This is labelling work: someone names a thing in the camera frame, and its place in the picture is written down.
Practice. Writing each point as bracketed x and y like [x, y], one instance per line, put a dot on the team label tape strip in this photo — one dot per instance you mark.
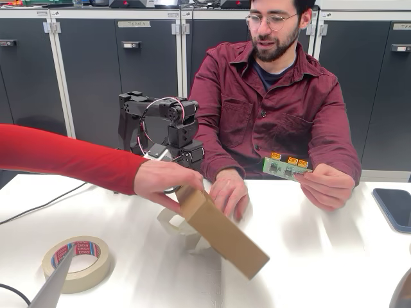
[134, 23]
[403, 26]

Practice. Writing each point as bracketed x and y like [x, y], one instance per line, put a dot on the man's left hand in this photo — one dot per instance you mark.
[330, 189]

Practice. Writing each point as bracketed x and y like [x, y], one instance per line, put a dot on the light grey cabinet frame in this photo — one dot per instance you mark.
[118, 13]

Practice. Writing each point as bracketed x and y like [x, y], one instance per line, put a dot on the dark blue smartphone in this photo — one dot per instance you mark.
[395, 208]

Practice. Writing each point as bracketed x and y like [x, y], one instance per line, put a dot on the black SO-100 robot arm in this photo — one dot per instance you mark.
[154, 109]

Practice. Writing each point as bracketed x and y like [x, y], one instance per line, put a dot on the man's right forearm maroon sleeve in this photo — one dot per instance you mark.
[221, 154]

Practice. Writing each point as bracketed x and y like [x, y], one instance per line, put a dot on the black device red logo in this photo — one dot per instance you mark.
[131, 3]
[236, 3]

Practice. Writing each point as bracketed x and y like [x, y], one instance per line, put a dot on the round metal eyeglasses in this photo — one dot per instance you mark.
[276, 23]

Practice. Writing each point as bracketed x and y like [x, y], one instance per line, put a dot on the bearded man maroon shirt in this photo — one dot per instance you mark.
[273, 106]

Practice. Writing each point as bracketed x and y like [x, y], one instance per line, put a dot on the green circuit board yellow connectors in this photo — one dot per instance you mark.
[282, 168]

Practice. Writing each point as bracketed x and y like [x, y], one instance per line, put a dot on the dark rounded object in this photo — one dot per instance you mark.
[403, 292]

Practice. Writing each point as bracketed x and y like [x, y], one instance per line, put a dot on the clear glass jar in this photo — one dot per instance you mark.
[77, 3]

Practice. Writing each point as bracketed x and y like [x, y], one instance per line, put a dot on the brown cardboard box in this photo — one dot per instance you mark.
[221, 231]

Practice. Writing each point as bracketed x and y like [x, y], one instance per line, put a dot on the beige masking tape roll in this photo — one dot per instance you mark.
[96, 269]

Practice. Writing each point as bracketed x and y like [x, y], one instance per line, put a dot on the dark grey cabinet door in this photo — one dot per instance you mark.
[151, 70]
[205, 35]
[29, 80]
[391, 112]
[353, 80]
[90, 80]

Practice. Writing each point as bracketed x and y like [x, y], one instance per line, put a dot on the man's left forearm maroon sleeve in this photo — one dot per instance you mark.
[340, 157]

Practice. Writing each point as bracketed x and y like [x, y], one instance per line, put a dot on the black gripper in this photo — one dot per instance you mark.
[192, 154]

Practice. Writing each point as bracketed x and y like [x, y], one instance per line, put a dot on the red-sleeved forearm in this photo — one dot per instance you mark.
[64, 157]

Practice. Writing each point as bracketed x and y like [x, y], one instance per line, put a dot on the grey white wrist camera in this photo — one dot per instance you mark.
[157, 151]

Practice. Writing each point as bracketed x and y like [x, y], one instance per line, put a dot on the man's right hand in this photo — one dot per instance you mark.
[231, 192]

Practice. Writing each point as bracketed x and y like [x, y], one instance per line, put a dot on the hand of red-sleeved person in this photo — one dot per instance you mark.
[160, 179]

